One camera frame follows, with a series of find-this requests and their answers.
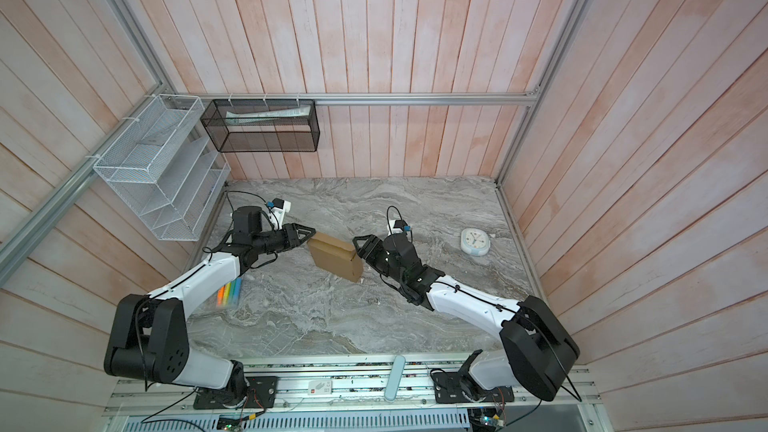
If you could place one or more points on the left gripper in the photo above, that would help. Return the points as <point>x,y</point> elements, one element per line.
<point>291,232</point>

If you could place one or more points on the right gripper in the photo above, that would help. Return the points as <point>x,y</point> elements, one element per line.
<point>374,245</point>

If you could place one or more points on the brown cardboard box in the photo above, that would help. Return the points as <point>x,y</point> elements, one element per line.
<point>336,256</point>

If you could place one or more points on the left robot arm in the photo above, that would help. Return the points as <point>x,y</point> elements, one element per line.
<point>149,337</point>

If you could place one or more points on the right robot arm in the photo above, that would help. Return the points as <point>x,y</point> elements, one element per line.
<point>536,353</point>

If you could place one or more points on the coloured marker pack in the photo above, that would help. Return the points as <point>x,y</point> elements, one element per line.
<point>228,296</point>

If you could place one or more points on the white round clock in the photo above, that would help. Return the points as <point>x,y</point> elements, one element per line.
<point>475,242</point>

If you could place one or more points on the black mesh basket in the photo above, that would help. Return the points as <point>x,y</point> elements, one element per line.
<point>257,139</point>

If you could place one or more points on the paper sheet in basket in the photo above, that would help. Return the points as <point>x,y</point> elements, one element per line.
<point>281,117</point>

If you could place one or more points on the white label tag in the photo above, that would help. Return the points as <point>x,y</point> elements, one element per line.
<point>320,387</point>

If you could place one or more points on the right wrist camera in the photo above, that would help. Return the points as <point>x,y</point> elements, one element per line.
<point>397,226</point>

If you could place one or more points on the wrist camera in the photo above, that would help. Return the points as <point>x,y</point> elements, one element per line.
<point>397,226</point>
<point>277,210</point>

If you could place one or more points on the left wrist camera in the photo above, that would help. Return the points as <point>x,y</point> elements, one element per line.
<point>277,210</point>

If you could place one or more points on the white wire mesh shelf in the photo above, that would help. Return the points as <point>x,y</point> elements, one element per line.
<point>169,179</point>

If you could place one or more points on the aluminium front rail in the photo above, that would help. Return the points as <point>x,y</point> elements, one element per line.
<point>358,384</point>

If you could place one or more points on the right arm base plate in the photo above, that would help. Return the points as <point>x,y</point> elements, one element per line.
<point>459,387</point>

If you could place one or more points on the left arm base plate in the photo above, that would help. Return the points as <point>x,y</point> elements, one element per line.
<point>242,390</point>

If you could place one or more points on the aluminium wall frame bar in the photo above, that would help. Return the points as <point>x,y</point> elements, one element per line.
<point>391,99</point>

